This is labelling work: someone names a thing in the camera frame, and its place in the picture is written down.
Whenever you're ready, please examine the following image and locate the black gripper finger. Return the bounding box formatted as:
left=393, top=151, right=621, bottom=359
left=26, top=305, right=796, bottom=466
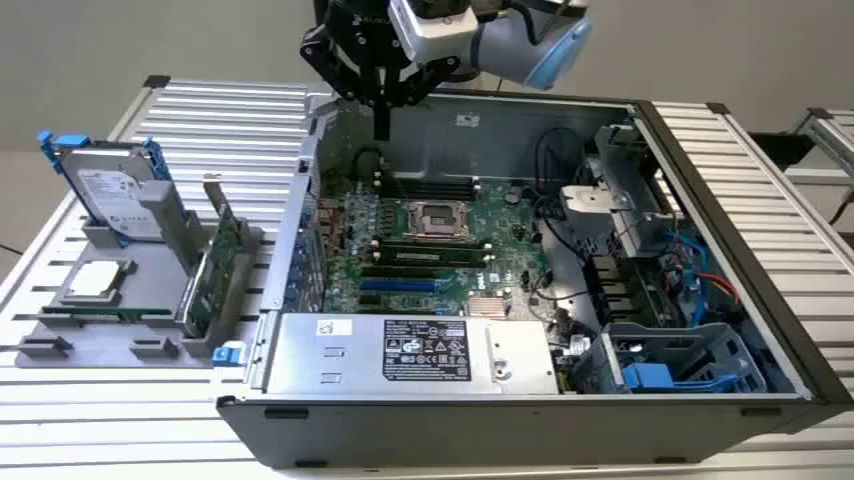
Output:
left=381, top=52, right=462, bottom=141
left=297, top=29, right=385, bottom=141

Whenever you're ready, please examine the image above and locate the graphics card with black shroud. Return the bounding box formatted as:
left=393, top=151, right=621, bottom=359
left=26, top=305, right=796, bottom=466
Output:
left=173, top=172, right=253, bottom=337

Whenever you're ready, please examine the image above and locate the CPU socket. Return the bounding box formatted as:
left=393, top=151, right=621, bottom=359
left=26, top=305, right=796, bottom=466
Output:
left=397, top=199, right=472, bottom=240

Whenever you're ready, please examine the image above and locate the black-labelled RAM stick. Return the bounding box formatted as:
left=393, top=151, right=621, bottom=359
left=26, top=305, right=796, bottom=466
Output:
left=372, top=239, right=496, bottom=266

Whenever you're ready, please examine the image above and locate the black expansion slot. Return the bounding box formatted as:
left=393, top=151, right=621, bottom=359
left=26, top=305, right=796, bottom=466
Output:
left=362, top=266, right=436, bottom=281

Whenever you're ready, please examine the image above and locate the green motherboard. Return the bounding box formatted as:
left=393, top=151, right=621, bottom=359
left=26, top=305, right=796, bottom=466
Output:
left=316, top=177, right=552, bottom=316

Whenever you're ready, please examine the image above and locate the blue expansion slot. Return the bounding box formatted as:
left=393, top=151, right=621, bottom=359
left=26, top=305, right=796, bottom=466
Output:
left=358, top=279, right=438, bottom=296

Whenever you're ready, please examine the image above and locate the hard disk in blue carrier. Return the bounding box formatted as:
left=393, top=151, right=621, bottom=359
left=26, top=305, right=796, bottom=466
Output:
left=37, top=130, right=176, bottom=249

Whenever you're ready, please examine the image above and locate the small silver heatsink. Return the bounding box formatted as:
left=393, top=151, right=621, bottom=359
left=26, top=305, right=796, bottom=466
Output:
left=465, top=298, right=512, bottom=317

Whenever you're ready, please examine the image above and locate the grey parts rack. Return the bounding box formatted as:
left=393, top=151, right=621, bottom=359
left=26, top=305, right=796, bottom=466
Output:
left=11, top=179, right=278, bottom=370

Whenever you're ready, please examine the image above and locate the silver CPU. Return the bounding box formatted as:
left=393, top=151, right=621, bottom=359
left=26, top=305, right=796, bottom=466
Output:
left=70, top=260, right=128, bottom=296

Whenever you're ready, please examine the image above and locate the silver power supply unit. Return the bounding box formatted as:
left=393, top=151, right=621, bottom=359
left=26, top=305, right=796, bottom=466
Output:
left=262, top=313, right=561, bottom=396

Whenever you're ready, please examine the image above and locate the blue case latch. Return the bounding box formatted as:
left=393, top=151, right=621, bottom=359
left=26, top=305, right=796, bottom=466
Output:
left=210, top=341, right=245, bottom=367

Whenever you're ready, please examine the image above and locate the green RAM stick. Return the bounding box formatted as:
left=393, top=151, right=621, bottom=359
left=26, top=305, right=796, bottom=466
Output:
left=39, top=304, right=172, bottom=321

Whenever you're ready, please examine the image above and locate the grey metal drive cage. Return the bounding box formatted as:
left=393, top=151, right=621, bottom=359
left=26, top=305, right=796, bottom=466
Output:
left=569, top=321, right=768, bottom=396

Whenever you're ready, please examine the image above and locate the blue plastic drive tray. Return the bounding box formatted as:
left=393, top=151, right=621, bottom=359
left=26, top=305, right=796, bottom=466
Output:
left=623, top=362, right=759, bottom=396

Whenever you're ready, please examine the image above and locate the open black PC case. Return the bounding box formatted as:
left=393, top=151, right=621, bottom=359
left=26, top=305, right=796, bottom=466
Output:
left=216, top=82, right=854, bottom=469

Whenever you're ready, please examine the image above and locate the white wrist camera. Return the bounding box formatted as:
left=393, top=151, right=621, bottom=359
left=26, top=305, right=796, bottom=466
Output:
left=388, top=0, right=480, bottom=62

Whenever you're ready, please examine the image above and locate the thin black cable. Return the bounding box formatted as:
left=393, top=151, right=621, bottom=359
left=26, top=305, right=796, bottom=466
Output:
left=532, top=127, right=588, bottom=241

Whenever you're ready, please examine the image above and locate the silver disk bay bracket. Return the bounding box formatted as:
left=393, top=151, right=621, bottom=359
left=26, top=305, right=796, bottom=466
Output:
left=559, top=124, right=675, bottom=259

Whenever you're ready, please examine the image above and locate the blue wire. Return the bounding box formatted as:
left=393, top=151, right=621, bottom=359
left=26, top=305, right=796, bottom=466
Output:
left=665, top=229, right=712, bottom=326

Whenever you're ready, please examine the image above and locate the red wire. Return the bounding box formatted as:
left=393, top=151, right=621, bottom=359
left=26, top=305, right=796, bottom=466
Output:
left=692, top=272, right=739, bottom=304

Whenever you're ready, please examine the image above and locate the aluminium frame table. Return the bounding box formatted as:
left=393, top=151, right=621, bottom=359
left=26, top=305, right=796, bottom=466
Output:
left=745, top=107, right=854, bottom=226

